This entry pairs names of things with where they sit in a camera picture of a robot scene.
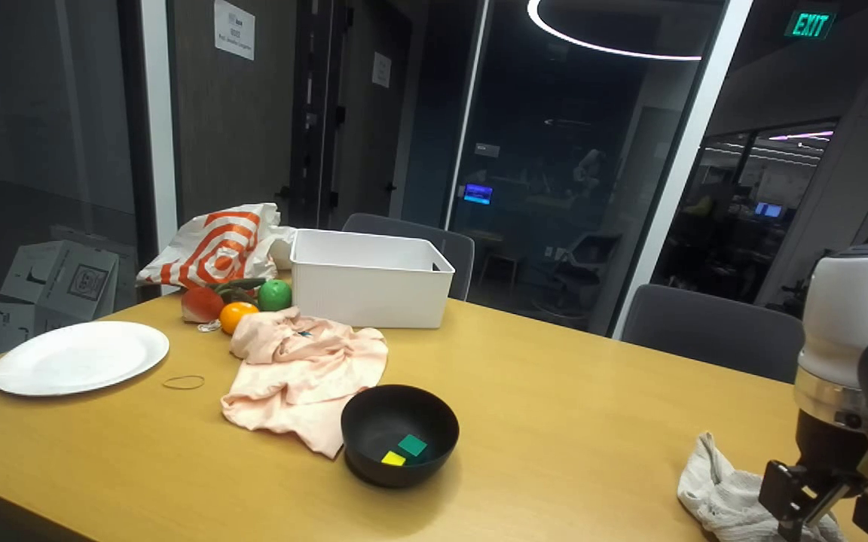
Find green exit sign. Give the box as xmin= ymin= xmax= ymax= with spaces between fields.
xmin=787 ymin=12 xmax=835 ymax=40

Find black bowl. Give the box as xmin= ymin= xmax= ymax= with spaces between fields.
xmin=341 ymin=386 xmax=460 ymax=487

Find orange fruit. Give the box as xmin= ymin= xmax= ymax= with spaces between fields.
xmin=220 ymin=300 xmax=258 ymax=334

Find green ball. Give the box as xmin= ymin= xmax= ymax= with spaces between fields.
xmin=257 ymin=280 xmax=293 ymax=310

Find grey chair behind bin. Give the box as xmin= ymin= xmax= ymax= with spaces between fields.
xmin=341 ymin=211 xmax=480 ymax=300

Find red toy pepper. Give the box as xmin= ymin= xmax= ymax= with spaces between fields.
xmin=180 ymin=286 xmax=224 ymax=325

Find white round plate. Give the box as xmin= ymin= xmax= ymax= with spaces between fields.
xmin=0 ymin=322 xmax=171 ymax=397

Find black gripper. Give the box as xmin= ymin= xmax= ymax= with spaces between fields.
xmin=758 ymin=413 xmax=868 ymax=542

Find grey chair on right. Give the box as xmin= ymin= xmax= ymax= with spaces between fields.
xmin=620 ymin=284 xmax=805 ymax=382

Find yellow block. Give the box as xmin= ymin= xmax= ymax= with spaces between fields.
xmin=380 ymin=451 xmax=406 ymax=466

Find pink crumpled towel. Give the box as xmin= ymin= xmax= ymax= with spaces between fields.
xmin=220 ymin=310 xmax=390 ymax=458

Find rubber band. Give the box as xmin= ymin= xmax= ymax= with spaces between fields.
xmin=162 ymin=373 xmax=205 ymax=392

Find green block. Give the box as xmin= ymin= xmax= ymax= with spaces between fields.
xmin=399 ymin=432 xmax=427 ymax=458

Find grey towel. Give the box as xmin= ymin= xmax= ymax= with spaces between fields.
xmin=674 ymin=430 xmax=848 ymax=542

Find orange white patterned bag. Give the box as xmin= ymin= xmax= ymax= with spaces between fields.
xmin=135 ymin=203 xmax=281 ymax=286

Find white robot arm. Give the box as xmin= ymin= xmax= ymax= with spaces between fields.
xmin=758 ymin=244 xmax=868 ymax=542

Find white paper sign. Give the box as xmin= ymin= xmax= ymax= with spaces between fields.
xmin=213 ymin=0 xmax=257 ymax=60

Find white plastic bin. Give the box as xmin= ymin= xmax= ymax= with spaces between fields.
xmin=289 ymin=230 xmax=455 ymax=327

